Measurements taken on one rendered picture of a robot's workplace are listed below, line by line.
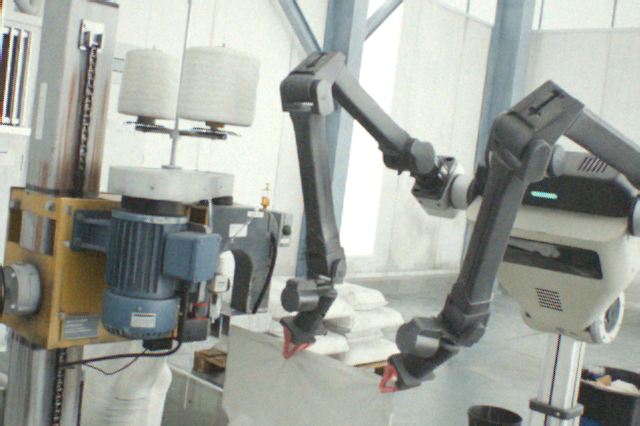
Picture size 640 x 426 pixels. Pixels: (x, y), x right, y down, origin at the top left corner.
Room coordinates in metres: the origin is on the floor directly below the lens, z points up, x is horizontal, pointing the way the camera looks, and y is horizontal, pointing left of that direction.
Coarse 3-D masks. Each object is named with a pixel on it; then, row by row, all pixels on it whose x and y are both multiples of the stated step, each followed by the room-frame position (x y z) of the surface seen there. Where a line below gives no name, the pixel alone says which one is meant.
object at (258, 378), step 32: (256, 352) 1.74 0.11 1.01; (288, 352) 1.68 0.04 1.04; (224, 384) 1.80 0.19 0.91; (256, 384) 1.73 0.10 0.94; (288, 384) 1.67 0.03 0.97; (320, 384) 1.60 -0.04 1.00; (352, 384) 1.55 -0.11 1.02; (256, 416) 1.73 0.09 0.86; (288, 416) 1.66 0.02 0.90; (320, 416) 1.59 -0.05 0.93; (352, 416) 1.54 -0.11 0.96; (384, 416) 1.49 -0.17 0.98
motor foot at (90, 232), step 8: (80, 216) 1.53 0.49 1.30; (88, 216) 1.55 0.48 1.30; (96, 216) 1.56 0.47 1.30; (104, 216) 1.57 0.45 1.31; (112, 216) 1.59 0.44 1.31; (80, 224) 1.53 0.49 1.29; (88, 224) 1.55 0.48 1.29; (96, 224) 1.53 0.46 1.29; (104, 224) 1.51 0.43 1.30; (72, 232) 1.53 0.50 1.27; (80, 232) 1.54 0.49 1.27; (88, 232) 1.55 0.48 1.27; (96, 232) 1.54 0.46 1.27; (104, 232) 1.52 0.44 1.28; (72, 240) 1.53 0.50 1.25; (80, 240) 1.53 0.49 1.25; (88, 240) 1.55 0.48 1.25; (96, 240) 1.54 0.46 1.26; (104, 240) 1.52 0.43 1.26; (72, 248) 1.52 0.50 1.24; (80, 248) 1.54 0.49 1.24; (88, 248) 1.52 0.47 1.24; (96, 248) 1.52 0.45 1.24; (104, 248) 1.51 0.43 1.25
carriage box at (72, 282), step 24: (24, 192) 1.61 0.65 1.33; (48, 216) 1.53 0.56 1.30; (72, 216) 1.53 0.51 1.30; (48, 264) 1.52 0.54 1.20; (72, 264) 1.53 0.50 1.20; (96, 264) 1.58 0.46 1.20; (48, 288) 1.51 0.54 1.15; (72, 288) 1.54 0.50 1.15; (96, 288) 1.58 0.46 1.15; (48, 312) 1.51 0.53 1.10; (72, 312) 1.54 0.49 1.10; (96, 312) 1.58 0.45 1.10; (48, 336) 1.50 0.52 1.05; (96, 336) 1.58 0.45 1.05; (168, 336) 1.73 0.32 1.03
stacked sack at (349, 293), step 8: (336, 288) 5.19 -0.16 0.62; (344, 288) 5.22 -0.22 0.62; (352, 288) 5.23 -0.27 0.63; (360, 288) 5.27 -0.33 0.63; (368, 288) 5.30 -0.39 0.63; (344, 296) 5.07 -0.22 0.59; (352, 296) 5.07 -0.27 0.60; (360, 296) 5.11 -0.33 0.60; (368, 296) 5.18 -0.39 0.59; (376, 296) 5.25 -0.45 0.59; (352, 304) 5.03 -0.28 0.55; (360, 304) 5.06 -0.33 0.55; (368, 304) 5.13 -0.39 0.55; (376, 304) 5.22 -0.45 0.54; (384, 304) 5.30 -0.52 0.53
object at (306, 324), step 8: (304, 312) 1.62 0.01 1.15; (280, 320) 1.63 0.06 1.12; (288, 320) 1.63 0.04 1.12; (296, 320) 1.63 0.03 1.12; (304, 320) 1.62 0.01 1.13; (312, 320) 1.61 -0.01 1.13; (320, 320) 1.62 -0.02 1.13; (288, 328) 1.61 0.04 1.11; (296, 328) 1.62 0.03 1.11; (304, 328) 1.62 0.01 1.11; (312, 328) 1.62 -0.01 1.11; (320, 328) 1.67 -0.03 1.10; (296, 336) 1.60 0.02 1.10; (304, 336) 1.61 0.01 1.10; (312, 336) 1.63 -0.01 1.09
